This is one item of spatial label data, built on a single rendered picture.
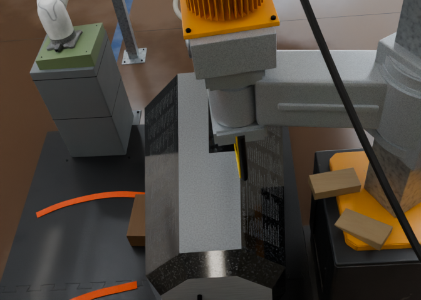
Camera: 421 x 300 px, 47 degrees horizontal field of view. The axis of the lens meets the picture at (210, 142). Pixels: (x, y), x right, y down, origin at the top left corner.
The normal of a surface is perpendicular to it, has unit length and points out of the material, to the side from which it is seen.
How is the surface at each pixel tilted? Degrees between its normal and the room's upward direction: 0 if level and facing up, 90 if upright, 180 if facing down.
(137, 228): 0
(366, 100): 90
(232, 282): 90
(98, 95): 90
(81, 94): 90
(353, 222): 12
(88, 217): 0
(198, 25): 0
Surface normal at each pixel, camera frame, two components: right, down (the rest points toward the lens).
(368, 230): -0.26, -0.73
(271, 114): -0.15, 0.75
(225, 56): 0.09, 0.73
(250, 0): -0.74, 0.55
